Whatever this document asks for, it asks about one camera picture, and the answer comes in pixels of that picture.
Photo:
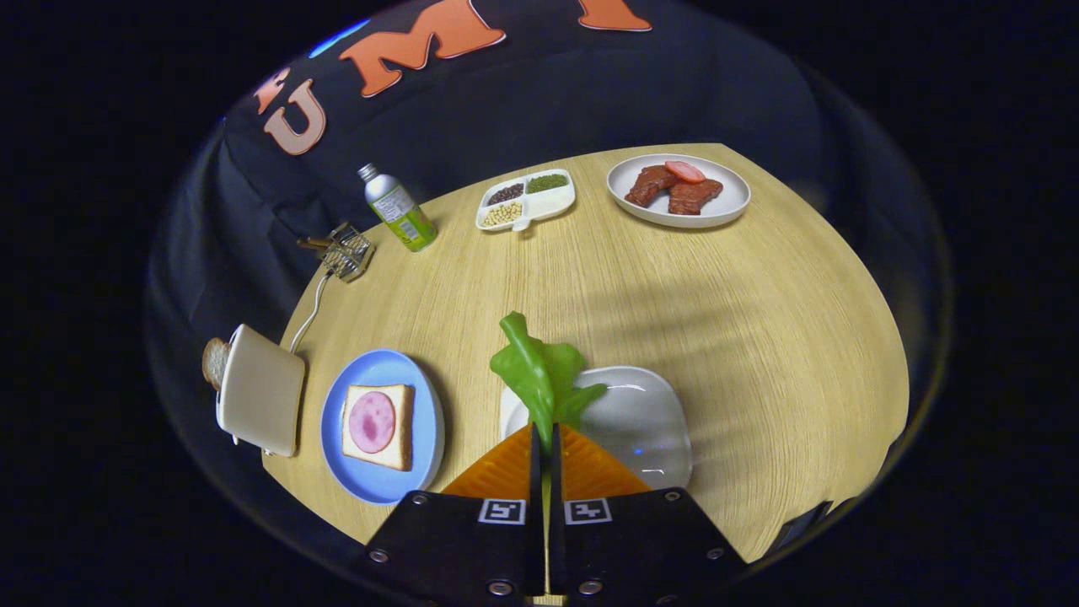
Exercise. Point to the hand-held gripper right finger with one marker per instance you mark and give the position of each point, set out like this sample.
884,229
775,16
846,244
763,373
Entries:
641,548

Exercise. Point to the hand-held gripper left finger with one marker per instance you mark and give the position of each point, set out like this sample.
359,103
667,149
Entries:
455,548

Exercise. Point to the green lettuce leaf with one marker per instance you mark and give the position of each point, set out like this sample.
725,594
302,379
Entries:
531,371

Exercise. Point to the toasted bread slice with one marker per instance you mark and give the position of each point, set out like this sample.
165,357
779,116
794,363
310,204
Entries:
215,362

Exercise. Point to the blue plate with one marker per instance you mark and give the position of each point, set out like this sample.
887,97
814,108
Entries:
379,489

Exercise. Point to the white square plate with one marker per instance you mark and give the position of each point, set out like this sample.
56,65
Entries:
632,421

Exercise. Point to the bread slice under ham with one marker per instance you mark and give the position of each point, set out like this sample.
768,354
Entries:
403,421

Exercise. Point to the pink ham slice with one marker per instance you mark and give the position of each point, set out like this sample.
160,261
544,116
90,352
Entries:
373,421

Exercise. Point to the white toaster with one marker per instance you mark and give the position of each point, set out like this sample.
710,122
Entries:
265,396

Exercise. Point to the green and silver bottle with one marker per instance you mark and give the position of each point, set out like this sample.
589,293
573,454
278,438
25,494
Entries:
403,215

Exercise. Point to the brown meat piece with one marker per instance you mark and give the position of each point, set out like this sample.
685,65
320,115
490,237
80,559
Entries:
695,198
647,185

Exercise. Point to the white round plate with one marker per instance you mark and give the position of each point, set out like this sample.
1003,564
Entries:
729,202

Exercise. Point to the white divided bean dish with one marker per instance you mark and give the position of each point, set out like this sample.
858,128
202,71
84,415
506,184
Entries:
548,202

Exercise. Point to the red tomato slice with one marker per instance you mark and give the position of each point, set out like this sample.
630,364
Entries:
684,171

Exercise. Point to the black backdrop cloth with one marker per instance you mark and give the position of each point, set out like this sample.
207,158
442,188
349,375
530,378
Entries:
590,84

